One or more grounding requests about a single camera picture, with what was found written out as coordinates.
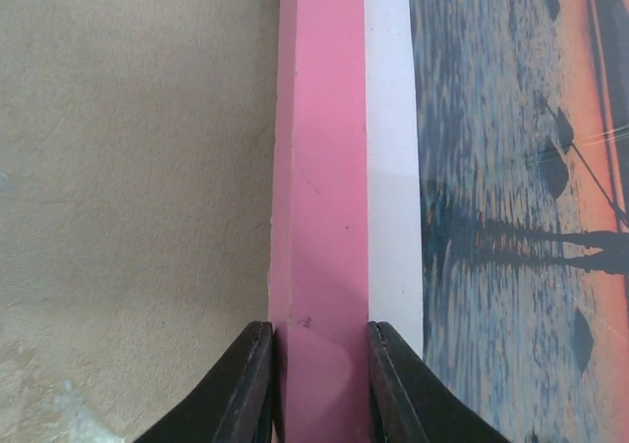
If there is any sunset photo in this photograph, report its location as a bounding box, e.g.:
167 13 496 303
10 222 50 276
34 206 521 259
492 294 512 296
410 0 628 442

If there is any pink picture frame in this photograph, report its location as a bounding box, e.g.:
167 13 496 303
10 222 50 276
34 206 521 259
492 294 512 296
268 0 424 442

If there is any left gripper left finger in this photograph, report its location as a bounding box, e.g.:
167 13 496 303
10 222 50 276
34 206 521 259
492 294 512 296
137 321 273 443

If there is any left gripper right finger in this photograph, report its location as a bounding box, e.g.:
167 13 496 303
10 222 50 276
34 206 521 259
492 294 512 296
368 321 507 443

